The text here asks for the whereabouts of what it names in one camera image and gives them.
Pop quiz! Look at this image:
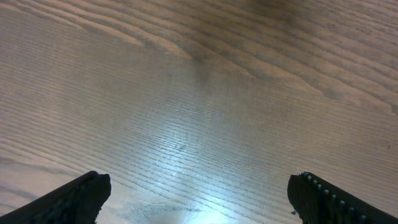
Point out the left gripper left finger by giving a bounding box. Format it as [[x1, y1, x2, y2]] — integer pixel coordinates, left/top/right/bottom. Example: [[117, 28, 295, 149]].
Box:
[[1, 171, 111, 224]]

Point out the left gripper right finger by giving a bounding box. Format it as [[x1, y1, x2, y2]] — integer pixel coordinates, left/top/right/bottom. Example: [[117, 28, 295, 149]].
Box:
[[287, 172, 397, 224]]

